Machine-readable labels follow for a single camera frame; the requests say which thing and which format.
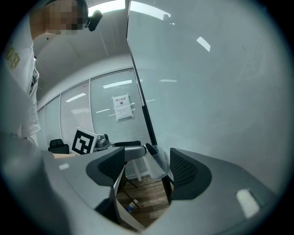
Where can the white paper sign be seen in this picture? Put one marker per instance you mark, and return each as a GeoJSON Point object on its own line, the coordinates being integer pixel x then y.
{"type": "Point", "coordinates": [122, 107]}

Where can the person's white shirt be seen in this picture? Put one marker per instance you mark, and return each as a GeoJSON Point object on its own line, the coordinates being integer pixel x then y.
{"type": "Point", "coordinates": [21, 91]}

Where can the white table leg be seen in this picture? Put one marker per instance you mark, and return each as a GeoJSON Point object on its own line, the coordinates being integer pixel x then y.
{"type": "Point", "coordinates": [137, 171]}

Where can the small plastic bottle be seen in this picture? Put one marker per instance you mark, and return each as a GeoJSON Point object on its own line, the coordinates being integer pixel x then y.
{"type": "Point", "coordinates": [132, 205]}

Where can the black head-worn camera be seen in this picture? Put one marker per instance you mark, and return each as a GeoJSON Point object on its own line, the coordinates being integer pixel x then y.
{"type": "Point", "coordinates": [94, 20]}

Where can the black office chair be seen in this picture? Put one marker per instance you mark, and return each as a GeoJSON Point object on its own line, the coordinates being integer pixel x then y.
{"type": "Point", "coordinates": [58, 147]}

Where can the large whiteboard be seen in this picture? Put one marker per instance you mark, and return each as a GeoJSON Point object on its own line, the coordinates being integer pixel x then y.
{"type": "Point", "coordinates": [206, 91]}

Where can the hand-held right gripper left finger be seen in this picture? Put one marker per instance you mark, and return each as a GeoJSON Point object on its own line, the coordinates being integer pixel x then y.
{"type": "Point", "coordinates": [75, 174]}

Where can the black whiteboard stand leg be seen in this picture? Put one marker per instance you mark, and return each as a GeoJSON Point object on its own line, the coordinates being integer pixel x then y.
{"type": "Point", "coordinates": [167, 189]}

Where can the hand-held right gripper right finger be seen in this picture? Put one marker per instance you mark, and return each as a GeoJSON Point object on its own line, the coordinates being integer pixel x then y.
{"type": "Point", "coordinates": [225, 183]}

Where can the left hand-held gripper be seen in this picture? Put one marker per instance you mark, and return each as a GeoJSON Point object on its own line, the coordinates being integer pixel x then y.
{"type": "Point", "coordinates": [83, 141]}

